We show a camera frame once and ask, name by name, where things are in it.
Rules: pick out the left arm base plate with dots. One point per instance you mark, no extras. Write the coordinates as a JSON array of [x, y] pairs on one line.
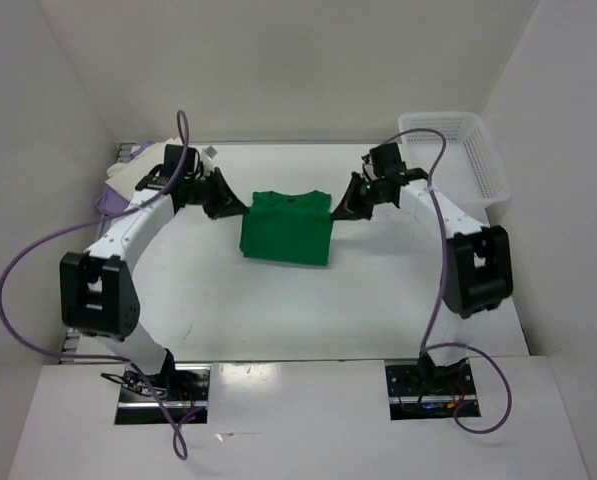
[[187, 403]]

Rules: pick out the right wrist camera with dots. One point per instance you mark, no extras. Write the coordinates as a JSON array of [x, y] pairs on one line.
[[382, 161]]

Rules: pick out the green t shirt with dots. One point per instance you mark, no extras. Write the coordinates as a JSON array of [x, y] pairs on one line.
[[293, 229]]

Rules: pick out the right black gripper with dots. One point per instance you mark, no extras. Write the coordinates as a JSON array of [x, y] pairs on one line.
[[351, 208]]

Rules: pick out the white plastic laundry basket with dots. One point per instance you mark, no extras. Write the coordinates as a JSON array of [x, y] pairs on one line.
[[471, 172]]

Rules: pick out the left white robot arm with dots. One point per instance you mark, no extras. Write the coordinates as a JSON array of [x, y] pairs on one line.
[[98, 296]]

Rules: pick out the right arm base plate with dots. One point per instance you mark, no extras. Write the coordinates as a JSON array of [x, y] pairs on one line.
[[411, 397]]

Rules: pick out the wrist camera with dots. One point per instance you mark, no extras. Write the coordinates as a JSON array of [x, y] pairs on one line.
[[197, 166], [382, 161]]

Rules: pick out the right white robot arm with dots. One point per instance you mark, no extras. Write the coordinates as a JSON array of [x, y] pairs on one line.
[[476, 273]]

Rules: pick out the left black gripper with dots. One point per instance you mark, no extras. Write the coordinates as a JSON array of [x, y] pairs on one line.
[[227, 204]]

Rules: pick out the white t shirt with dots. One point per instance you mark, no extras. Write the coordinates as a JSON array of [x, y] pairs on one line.
[[124, 176]]

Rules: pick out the purple t shirt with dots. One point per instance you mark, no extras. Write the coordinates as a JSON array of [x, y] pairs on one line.
[[110, 202]]

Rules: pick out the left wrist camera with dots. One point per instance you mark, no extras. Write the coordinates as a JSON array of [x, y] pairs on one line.
[[197, 166]]

